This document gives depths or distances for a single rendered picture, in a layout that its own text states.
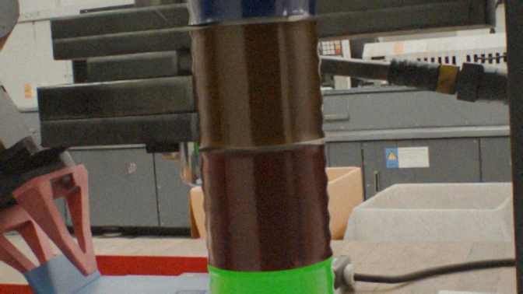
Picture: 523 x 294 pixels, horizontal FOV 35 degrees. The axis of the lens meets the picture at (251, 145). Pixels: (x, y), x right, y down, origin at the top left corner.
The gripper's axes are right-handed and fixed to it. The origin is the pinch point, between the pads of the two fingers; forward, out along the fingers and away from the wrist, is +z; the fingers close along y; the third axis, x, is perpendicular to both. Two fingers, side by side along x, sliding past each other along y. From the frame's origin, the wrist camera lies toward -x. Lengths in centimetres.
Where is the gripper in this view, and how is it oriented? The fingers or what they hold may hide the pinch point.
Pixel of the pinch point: (68, 274)
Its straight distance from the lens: 60.8
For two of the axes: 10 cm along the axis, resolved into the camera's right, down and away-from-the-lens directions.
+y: 7.8, -5.1, -3.6
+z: 5.3, 8.5, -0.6
